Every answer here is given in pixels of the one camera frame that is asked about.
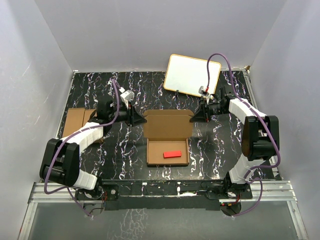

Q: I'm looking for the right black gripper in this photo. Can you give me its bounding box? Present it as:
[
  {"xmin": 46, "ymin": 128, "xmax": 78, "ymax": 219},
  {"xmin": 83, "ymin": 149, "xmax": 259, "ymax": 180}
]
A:
[{"xmin": 190, "ymin": 97, "xmax": 229, "ymax": 123}]

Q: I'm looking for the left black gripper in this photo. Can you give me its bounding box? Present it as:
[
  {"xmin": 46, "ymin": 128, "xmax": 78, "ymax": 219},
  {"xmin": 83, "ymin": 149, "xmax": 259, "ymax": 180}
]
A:
[{"xmin": 109, "ymin": 102, "xmax": 148, "ymax": 128}]

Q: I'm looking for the brown cardboard box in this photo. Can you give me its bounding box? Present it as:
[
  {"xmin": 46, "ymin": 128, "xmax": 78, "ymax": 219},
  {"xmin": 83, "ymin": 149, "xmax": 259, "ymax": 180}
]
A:
[
  {"xmin": 143, "ymin": 109, "xmax": 193, "ymax": 167},
  {"xmin": 61, "ymin": 108, "xmax": 97, "ymax": 145}
]

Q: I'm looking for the red rectangular block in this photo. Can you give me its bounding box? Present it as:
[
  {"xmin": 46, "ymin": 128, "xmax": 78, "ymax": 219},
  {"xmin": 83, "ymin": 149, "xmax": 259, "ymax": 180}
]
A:
[{"xmin": 163, "ymin": 150, "xmax": 182, "ymax": 159}]

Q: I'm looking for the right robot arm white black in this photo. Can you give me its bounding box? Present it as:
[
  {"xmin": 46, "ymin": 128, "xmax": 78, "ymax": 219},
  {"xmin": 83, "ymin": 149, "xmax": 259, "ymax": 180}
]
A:
[{"xmin": 181, "ymin": 87, "xmax": 281, "ymax": 199}]

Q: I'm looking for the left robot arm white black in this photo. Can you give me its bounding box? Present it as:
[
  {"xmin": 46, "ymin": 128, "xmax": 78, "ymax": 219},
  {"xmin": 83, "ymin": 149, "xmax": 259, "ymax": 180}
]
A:
[{"xmin": 39, "ymin": 100, "xmax": 147, "ymax": 200}]

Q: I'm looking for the folded brown cardboard box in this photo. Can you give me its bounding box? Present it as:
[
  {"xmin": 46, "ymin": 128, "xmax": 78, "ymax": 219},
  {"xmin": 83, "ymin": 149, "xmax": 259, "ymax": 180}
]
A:
[{"xmin": 61, "ymin": 108, "xmax": 97, "ymax": 145}]

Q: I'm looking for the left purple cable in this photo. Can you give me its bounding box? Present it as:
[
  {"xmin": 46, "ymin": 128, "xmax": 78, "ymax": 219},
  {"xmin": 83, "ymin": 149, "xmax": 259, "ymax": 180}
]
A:
[{"xmin": 43, "ymin": 78, "xmax": 121, "ymax": 219}]

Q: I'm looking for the purple cable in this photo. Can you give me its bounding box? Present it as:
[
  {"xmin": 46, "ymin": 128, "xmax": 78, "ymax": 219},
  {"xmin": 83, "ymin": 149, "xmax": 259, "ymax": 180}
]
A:
[
  {"xmin": 43, "ymin": 78, "xmax": 121, "ymax": 219},
  {"xmin": 206, "ymin": 52, "xmax": 281, "ymax": 217}
]

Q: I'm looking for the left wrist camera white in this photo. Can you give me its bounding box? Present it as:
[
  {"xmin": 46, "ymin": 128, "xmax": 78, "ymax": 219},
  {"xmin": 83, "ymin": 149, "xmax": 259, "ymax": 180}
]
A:
[{"xmin": 119, "ymin": 87, "xmax": 135, "ymax": 108}]

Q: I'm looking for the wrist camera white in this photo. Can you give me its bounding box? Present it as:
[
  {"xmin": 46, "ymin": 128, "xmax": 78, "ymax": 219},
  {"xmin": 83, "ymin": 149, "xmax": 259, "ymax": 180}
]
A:
[
  {"xmin": 119, "ymin": 87, "xmax": 135, "ymax": 108},
  {"xmin": 198, "ymin": 86, "xmax": 210, "ymax": 98}
]

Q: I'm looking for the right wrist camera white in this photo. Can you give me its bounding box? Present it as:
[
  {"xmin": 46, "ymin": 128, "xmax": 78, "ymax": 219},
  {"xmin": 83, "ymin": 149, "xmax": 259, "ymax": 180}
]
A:
[{"xmin": 198, "ymin": 86, "xmax": 210, "ymax": 98}]

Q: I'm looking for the white board yellow frame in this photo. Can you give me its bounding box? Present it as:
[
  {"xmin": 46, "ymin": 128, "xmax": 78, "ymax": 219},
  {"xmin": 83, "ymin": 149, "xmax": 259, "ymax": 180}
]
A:
[{"xmin": 163, "ymin": 54, "xmax": 221, "ymax": 97}]

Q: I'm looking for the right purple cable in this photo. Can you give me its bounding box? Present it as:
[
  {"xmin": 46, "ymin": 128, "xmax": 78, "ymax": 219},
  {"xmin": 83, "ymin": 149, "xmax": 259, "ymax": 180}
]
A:
[{"xmin": 206, "ymin": 52, "xmax": 281, "ymax": 217}]

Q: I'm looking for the black base frame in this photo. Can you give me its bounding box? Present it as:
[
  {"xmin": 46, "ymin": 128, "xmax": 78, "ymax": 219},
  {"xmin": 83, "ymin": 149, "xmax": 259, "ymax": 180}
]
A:
[{"xmin": 75, "ymin": 179, "xmax": 253, "ymax": 211}]

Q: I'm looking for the aluminium rail frame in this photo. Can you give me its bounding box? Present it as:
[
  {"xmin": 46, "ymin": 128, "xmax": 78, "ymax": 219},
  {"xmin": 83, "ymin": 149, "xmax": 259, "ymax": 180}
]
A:
[{"xmin": 18, "ymin": 180, "xmax": 308, "ymax": 240}]

